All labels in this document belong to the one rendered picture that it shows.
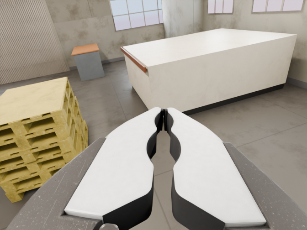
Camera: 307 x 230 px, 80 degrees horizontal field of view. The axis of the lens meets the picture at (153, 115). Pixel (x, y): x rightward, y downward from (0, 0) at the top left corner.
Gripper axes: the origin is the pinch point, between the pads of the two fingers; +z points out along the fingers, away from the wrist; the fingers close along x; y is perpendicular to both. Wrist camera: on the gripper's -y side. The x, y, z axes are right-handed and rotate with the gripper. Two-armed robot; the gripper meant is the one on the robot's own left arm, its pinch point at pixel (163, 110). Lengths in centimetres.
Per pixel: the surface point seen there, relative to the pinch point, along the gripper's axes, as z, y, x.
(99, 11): 714, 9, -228
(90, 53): 525, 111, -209
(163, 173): 138, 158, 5
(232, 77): 289, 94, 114
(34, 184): 117, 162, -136
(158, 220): 84, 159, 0
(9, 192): 107, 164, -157
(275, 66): 321, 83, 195
